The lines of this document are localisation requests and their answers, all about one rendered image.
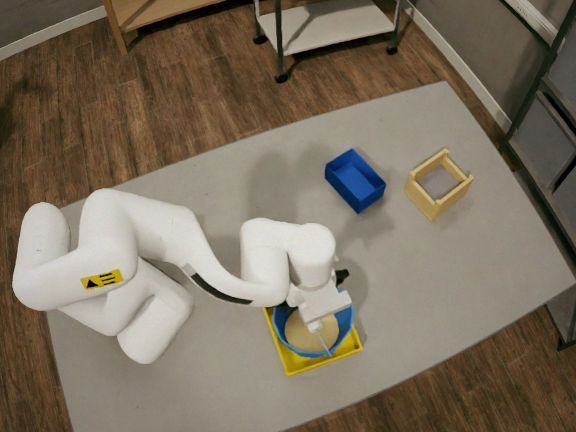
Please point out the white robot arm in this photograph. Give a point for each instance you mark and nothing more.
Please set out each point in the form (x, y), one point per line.
(114, 225)

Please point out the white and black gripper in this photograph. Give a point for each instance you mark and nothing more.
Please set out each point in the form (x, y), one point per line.
(295, 297)

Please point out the blue open rectangular bin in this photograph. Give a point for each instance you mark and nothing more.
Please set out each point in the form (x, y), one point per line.
(354, 175)

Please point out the yellow square tray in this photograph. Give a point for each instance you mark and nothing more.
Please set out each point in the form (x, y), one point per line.
(295, 363)

